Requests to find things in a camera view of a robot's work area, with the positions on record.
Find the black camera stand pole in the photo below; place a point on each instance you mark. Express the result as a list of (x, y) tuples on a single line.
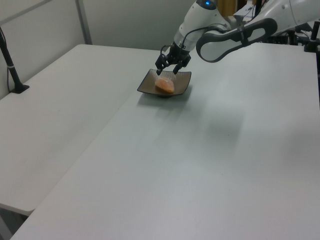
[(11, 72)]

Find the square brown ceramic plate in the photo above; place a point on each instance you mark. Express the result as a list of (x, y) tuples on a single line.
[(147, 85)]

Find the black background equipment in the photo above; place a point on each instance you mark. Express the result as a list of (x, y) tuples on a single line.
[(282, 38)]

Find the short black camera stand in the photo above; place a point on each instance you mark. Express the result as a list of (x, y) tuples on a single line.
[(312, 45)]

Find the orange bread roll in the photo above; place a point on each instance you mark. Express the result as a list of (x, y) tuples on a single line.
[(165, 85)]

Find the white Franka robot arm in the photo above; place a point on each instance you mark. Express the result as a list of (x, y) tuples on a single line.
[(215, 47)]

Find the grey metal partition post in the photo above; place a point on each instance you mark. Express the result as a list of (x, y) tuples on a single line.
[(83, 22)]

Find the brown wooden cabinet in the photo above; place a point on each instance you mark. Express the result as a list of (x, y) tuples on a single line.
[(225, 7)]

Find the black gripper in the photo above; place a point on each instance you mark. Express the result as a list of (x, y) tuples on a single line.
[(176, 56)]

